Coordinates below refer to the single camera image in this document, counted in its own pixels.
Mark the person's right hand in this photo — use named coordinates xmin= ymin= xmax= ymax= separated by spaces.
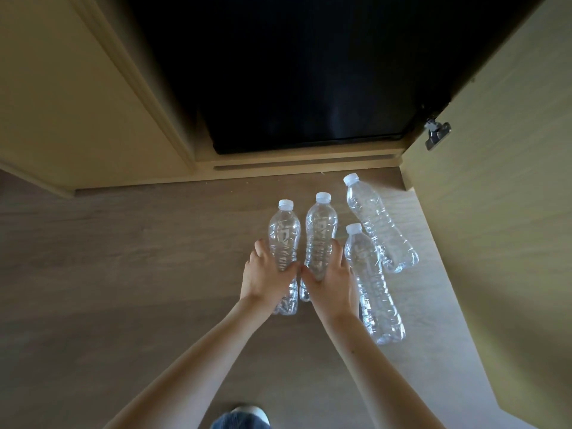
xmin=301 ymin=239 xmax=361 ymax=325

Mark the person's left hand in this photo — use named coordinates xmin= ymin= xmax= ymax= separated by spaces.
xmin=240 ymin=239 xmax=299 ymax=316

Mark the clear plastic water bottle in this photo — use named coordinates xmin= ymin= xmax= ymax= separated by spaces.
xmin=268 ymin=199 xmax=300 ymax=317
xmin=343 ymin=172 xmax=420 ymax=274
xmin=343 ymin=223 xmax=406 ymax=346
xmin=299 ymin=192 xmax=338 ymax=303

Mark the person's right forearm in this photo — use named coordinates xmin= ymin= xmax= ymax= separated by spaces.
xmin=312 ymin=307 xmax=444 ymax=429

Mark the person's left forearm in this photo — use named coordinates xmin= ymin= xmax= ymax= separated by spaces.
xmin=104 ymin=296 xmax=273 ymax=429

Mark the person's blue jeans leg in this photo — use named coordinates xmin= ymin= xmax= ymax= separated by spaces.
xmin=209 ymin=405 xmax=272 ymax=429

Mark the metal cabinet door hinge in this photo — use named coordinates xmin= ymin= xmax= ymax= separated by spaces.
xmin=423 ymin=116 xmax=452 ymax=152

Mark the black mini fridge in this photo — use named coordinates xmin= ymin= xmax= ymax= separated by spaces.
xmin=123 ymin=0 xmax=548 ymax=155

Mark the light wooden cabinet door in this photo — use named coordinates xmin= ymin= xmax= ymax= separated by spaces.
xmin=399 ymin=0 xmax=572 ymax=429

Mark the light wooden cabinet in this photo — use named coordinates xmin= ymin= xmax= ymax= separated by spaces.
xmin=0 ymin=0 xmax=430 ymax=200

